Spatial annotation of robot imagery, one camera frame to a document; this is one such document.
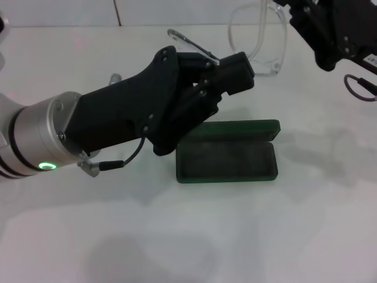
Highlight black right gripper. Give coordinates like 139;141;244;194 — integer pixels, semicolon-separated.
272;0;377;72

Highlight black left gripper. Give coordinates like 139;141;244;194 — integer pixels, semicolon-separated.
64;45;194;156

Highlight clear plastic glasses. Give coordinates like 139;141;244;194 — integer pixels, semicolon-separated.
167;0;288;78

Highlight green glasses case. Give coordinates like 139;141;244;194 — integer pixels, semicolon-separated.
176;119;282;185

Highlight left gripper grey cable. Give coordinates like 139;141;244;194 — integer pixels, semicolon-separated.
78;136;147;177

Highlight gripper grey cable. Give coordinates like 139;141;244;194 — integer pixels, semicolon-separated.
343;74;377;103
78;136;147;177

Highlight right gripper grey cable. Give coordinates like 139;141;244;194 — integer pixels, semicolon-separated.
343;74;377;103

